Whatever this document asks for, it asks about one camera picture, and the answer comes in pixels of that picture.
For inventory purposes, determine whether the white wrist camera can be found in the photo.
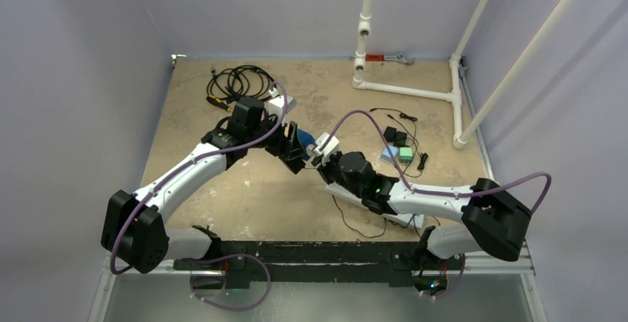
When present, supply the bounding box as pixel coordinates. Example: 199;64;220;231
265;87;297;124
313;132;340;157

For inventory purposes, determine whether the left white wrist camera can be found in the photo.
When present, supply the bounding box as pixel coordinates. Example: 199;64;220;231
265;87;297;124

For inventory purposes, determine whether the thin black adapter cable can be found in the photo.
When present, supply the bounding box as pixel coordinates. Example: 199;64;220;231
331;194;443;241

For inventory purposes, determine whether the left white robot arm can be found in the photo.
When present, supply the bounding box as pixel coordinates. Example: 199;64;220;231
101;95;305;275

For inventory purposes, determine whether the red handled adjustable wrench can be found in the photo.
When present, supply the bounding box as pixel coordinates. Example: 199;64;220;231
365;53;415;65

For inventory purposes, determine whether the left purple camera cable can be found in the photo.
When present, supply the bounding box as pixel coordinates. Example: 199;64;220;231
110;81;290;275

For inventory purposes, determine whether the blue plug adapter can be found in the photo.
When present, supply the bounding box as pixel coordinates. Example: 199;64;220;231
381;145;399;163

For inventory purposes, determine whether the blue wall socket box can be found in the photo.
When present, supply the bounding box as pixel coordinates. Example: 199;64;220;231
297;129;315;161

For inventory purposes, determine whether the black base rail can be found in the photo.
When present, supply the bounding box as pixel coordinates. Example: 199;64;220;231
173;241;462;289

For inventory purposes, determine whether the yellow handled screwdriver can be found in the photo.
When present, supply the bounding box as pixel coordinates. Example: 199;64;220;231
206;95;233;113

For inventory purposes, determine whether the green plug adapter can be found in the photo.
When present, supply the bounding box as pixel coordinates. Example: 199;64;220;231
398;147;415;164

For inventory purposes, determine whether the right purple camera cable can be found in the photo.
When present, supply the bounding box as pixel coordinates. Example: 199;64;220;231
321;110;553;215

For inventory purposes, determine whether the purple camera cable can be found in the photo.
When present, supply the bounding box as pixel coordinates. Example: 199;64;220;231
110;81;290;275
321;110;553;215

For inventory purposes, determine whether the white colourful power strip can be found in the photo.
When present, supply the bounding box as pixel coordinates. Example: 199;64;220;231
325;184;424;229

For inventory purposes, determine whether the coiled black cable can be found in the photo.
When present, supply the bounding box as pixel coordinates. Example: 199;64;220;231
206;65;278;105

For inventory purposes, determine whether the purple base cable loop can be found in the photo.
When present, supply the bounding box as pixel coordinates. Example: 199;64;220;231
189;251;273;312

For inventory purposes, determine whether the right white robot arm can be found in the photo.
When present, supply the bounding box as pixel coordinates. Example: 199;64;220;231
314;152;532;268

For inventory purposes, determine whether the white PVC pipe frame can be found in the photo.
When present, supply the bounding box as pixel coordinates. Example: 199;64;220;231
351;0;602;150

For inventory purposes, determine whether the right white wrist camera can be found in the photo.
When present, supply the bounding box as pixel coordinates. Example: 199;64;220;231
313;132;340;157

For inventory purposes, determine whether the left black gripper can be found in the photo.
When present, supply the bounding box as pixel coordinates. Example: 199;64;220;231
246;111;303;159

